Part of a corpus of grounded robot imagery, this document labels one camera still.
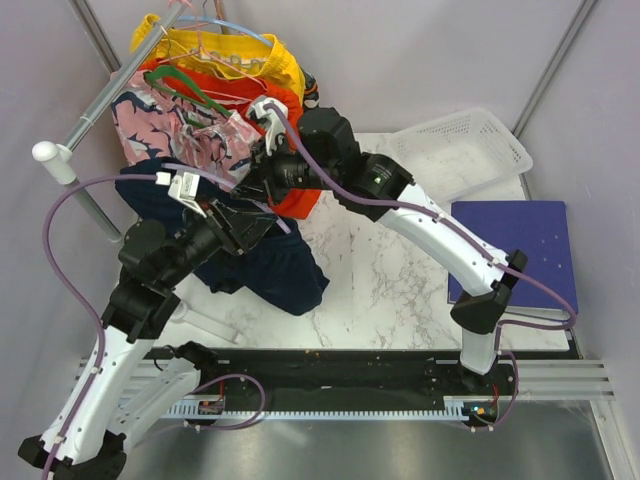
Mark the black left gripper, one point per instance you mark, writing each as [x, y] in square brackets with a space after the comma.
[239, 230]

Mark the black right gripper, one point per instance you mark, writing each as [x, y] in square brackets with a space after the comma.
[263, 173]

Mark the navy blue shorts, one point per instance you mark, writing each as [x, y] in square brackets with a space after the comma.
[280, 269]

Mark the translucent lilac hanger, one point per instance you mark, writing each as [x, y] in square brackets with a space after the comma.
[200, 172]

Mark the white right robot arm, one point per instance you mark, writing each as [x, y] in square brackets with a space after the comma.
[321, 152]

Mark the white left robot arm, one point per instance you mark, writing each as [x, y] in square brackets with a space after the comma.
[94, 433]

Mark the orange shorts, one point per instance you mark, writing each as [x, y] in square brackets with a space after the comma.
[236, 93]

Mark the pink shark print shorts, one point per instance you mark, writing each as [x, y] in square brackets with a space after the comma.
[152, 124]

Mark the yellow shorts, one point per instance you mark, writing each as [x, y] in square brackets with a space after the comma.
[177, 44]

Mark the light blue hanger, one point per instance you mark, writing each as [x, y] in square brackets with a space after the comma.
[222, 23]

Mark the black orange patterned garment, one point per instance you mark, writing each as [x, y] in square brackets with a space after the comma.
[311, 92]

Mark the white plastic basket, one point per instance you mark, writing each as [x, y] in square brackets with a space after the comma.
[459, 154]

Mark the silver clothes rack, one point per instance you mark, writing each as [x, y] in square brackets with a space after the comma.
[55, 158]

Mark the blue binder folder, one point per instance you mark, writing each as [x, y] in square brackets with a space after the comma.
[539, 229]

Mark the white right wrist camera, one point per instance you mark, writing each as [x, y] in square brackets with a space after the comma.
[266, 111]

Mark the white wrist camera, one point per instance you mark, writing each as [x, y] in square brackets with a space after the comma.
[182, 187]
[266, 111]

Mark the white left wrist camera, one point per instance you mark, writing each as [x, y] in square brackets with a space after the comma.
[182, 187]

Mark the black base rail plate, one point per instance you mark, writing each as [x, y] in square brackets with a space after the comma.
[257, 378]

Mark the pink wire hanger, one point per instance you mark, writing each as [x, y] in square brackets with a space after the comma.
[232, 63]

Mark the light blue cable duct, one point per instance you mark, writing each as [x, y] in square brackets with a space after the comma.
[201, 410]

